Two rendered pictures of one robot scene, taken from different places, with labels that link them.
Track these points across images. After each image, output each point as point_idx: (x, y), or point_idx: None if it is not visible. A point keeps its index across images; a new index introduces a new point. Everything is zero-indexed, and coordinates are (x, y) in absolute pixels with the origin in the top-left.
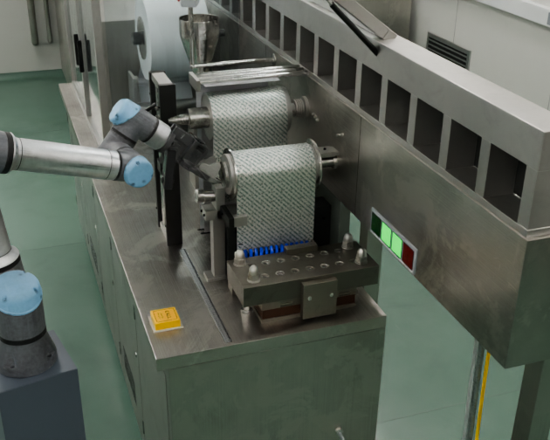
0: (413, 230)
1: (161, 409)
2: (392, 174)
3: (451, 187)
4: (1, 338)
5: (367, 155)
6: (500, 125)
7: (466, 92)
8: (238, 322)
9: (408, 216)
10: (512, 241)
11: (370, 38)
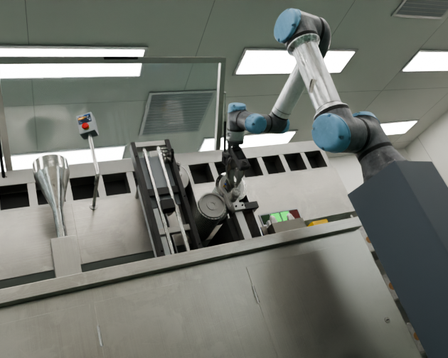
0: (289, 203)
1: (360, 296)
2: (264, 191)
3: (299, 173)
4: (390, 143)
5: None
6: (304, 145)
7: (285, 143)
8: None
9: (283, 199)
10: (331, 171)
11: (217, 150)
